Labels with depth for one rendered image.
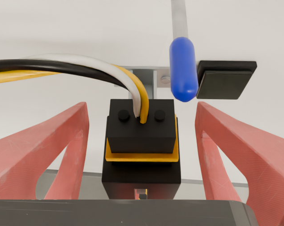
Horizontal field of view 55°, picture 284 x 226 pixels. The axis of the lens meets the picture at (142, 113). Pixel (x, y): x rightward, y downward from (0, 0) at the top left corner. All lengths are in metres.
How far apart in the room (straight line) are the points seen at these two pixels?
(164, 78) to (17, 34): 0.10
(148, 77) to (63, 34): 0.07
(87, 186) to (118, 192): 1.23
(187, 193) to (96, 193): 0.47
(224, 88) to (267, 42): 0.04
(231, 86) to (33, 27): 0.14
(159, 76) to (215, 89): 0.04
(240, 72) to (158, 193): 0.10
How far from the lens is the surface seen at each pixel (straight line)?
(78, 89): 0.23
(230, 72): 0.20
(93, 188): 1.40
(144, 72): 0.20
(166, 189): 0.16
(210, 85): 0.21
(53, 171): 0.45
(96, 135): 0.31
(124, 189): 0.16
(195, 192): 1.50
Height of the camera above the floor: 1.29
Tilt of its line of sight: 78 degrees down
